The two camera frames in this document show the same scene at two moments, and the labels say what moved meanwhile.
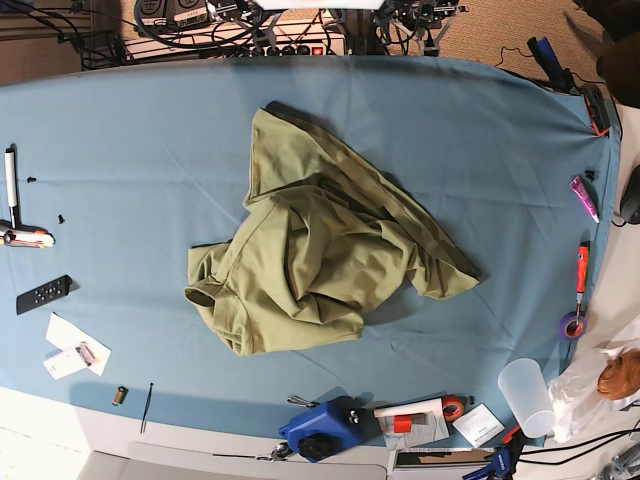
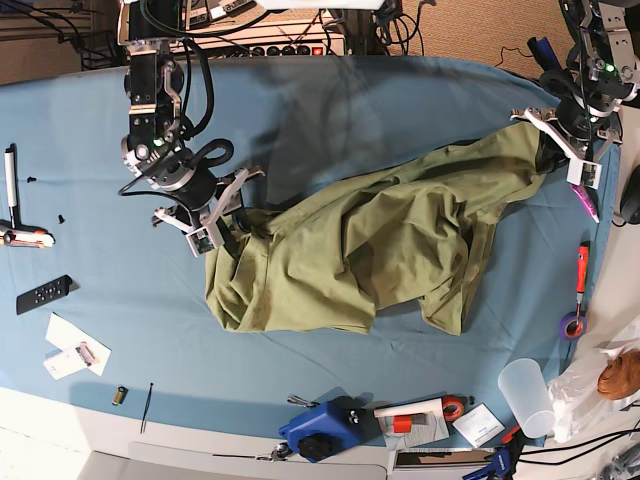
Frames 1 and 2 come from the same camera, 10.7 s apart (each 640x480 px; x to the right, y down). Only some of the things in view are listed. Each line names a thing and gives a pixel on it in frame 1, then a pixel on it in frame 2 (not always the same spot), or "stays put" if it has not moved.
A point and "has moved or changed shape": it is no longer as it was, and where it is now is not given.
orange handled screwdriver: (582, 269) stays put
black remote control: (44, 294) stays put
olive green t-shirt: (324, 237) has moved or changed shape
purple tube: (585, 197) stays put
